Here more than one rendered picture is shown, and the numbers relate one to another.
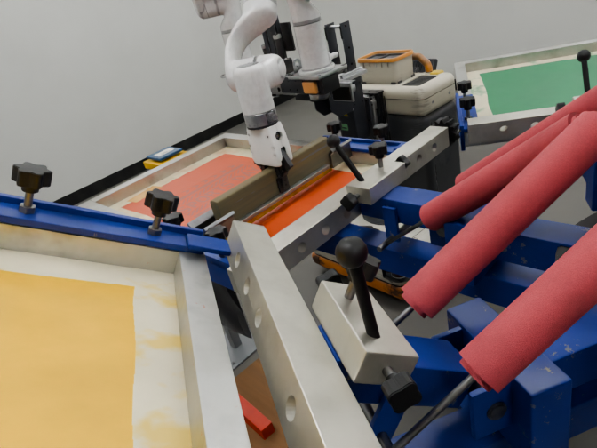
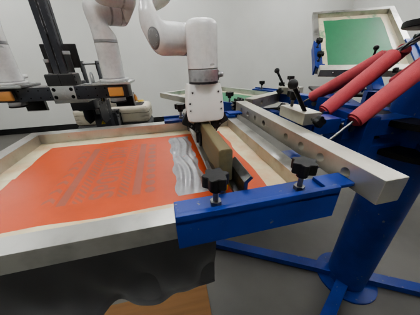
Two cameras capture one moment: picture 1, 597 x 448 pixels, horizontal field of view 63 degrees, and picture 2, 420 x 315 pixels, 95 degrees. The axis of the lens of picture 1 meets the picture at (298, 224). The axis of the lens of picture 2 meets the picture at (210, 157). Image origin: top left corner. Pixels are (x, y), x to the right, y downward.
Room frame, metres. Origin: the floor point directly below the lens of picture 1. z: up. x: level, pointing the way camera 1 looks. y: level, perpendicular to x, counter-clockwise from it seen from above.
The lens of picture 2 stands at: (0.87, 0.50, 1.22)
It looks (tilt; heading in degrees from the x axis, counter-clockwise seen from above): 27 degrees down; 297
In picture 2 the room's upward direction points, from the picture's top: 1 degrees counter-clockwise
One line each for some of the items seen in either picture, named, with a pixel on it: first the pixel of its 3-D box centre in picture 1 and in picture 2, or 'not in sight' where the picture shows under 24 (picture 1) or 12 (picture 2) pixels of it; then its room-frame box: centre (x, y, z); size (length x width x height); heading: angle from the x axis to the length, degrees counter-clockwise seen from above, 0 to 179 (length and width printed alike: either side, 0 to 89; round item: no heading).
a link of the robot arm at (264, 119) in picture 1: (262, 116); (205, 74); (1.12, 0.02, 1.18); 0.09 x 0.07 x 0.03; 40
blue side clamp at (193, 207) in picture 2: (204, 256); (257, 207); (0.92, 0.21, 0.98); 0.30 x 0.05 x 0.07; 40
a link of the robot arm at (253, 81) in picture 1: (262, 82); (194, 45); (1.15, 0.00, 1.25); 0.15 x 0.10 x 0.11; 160
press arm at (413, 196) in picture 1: (402, 204); (310, 125); (0.85, -0.21, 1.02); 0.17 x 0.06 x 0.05; 40
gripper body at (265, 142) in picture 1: (266, 141); (204, 99); (1.12, 0.02, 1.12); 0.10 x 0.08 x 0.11; 40
